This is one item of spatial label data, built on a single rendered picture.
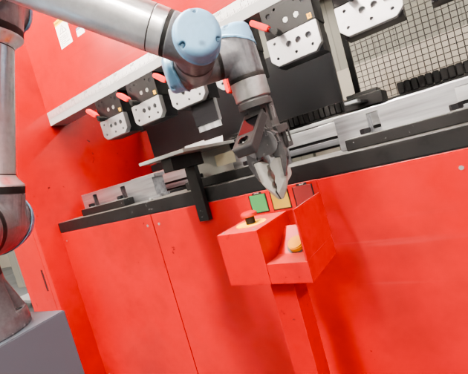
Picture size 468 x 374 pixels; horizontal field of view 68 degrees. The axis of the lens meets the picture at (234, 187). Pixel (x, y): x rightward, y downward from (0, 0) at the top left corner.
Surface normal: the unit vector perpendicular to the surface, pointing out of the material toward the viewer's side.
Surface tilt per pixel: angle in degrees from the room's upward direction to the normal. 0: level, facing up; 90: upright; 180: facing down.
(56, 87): 90
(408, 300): 90
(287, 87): 90
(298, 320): 90
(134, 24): 112
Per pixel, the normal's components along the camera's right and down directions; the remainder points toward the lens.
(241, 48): 0.18, 0.08
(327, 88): -0.52, 0.21
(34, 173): 0.81, -0.18
